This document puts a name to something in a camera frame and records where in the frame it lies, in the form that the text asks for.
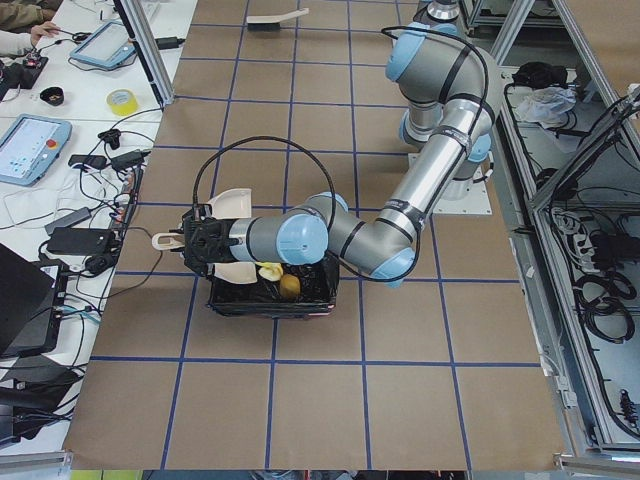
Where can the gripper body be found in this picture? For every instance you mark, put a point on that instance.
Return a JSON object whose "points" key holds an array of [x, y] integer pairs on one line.
{"points": [[218, 248]]}

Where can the beige plastic dustpan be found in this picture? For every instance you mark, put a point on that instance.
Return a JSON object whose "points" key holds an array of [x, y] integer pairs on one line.
{"points": [[231, 204]]}

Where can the braided croissant bread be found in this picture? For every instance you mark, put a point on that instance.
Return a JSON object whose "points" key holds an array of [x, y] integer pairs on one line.
{"points": [[271, 271]]}

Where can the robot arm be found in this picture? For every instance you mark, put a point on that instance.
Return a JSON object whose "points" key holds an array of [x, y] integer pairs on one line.
{"points": [[452, 88]]}

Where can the black-lined trash bin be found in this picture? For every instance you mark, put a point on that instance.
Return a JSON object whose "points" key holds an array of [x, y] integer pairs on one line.
{"points": [[319, 286]]}

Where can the person's hand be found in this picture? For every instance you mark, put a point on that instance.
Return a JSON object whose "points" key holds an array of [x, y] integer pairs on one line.
{"points": [[47, 29]]}

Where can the black computer mouse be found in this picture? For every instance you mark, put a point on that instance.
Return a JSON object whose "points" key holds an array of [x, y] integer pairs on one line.
{"points": [[98, 264]]}

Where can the black power adapter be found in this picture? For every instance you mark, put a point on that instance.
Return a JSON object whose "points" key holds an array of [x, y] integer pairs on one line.
{"points": [[80, 241]]}

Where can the yellow tape roll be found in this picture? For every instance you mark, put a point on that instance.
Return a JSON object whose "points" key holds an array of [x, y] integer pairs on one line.
{"points": [[122, 102]]}

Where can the blue teach pendant near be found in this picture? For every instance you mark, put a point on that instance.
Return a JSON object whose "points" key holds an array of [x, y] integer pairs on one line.
{"points": [[30, 146]]}

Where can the blue teach pendant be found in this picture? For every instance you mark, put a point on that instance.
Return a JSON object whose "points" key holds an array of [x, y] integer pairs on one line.
{"points": [[30, 146], [107, 48]]}

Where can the small black bowl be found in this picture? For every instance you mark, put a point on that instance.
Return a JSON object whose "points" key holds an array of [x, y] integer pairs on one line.
{"points": [[53, 96]]}

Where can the blue teach pendant far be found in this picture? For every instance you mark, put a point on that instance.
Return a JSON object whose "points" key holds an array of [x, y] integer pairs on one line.
{"points": [[107, 48]]}

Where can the crumpled white cloth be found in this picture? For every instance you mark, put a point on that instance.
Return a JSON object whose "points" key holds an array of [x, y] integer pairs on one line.
{"points": [[548, 107]]}

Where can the aluminium frame post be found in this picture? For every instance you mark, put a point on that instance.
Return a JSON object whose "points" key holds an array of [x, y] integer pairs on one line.
{"points": [[135, 21]]}

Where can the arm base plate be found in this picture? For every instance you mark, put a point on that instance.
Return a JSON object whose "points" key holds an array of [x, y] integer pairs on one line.
{"points": [[470, 195]]}

